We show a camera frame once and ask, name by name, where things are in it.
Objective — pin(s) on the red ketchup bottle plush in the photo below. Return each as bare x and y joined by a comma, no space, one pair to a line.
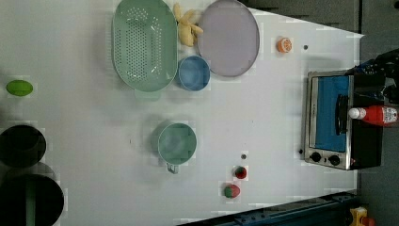
379,115

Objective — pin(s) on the blue round bowl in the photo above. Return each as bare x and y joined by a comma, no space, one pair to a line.
193,73

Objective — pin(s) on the small red strawberry toy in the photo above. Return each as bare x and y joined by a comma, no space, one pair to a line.
240,173

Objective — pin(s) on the yellow peeled banana toy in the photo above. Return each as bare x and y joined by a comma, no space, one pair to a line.
187,31

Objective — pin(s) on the lilac round plate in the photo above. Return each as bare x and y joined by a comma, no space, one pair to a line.
230,40

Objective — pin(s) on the large red strawberry toy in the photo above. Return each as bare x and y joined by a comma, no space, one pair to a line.
231,191

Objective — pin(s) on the green perforated colander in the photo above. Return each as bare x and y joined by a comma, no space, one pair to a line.
145,38

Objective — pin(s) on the orange slice toy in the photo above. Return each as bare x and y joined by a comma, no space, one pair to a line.
284,45

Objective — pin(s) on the small black round container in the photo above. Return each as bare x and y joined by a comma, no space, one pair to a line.
22,146

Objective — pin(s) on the green lime toy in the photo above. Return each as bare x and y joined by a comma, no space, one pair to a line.
19,88

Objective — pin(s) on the yellow object on floor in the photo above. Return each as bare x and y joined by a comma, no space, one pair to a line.
361,218

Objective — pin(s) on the large black round container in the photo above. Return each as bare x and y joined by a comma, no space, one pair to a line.
31,199

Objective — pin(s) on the green cup with handle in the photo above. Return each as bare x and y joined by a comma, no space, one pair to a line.
176,145

